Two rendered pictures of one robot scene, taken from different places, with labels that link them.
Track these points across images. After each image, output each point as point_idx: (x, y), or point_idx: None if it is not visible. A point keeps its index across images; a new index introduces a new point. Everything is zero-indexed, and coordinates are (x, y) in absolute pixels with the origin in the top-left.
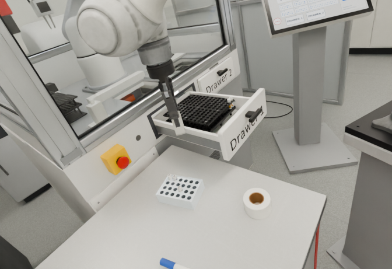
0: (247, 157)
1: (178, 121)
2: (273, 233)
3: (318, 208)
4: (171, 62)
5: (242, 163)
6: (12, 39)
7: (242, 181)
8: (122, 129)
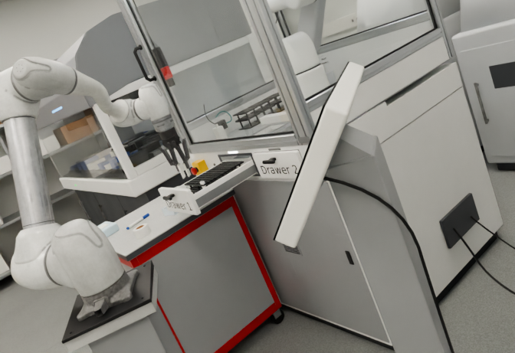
0: (365, 314)
1: (176, 168)
2: (128, 240)
3: (123, 253)
4: (161, 134)
5: (355, 311)
6: (164, 91)
7: (164, 227)
8: (205, 153)
